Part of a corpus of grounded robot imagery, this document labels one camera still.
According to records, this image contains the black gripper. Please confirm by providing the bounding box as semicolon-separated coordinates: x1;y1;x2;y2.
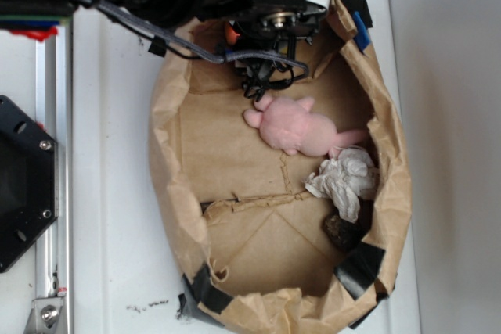
225;0;329;100

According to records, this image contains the blue tape piece right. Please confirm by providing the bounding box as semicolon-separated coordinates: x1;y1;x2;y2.
352;11;371;53

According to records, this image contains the pink plush toy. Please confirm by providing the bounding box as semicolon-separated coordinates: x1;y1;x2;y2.
243;95;369;158

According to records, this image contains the crumpled white paper tissue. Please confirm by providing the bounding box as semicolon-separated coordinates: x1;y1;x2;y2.
304;146;379;224

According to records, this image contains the dark brown rock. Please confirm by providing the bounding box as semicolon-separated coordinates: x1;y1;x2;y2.
323;199;373;253

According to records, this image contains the brown paper bag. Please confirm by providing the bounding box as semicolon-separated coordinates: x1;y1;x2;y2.
149;0;412;333

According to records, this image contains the white plastic board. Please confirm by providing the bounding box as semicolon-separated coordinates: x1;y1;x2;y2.
71;0;423;334

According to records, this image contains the grey braided cable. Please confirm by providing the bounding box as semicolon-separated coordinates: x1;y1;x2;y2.
0;0;311;91

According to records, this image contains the aluminium extrusion rail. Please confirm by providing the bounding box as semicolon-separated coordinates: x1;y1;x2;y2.
35;24;74;333

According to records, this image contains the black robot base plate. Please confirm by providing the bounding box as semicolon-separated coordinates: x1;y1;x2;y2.
1;95;56;273

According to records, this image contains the metal corner bracket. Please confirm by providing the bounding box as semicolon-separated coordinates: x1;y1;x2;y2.
23;297;67;334

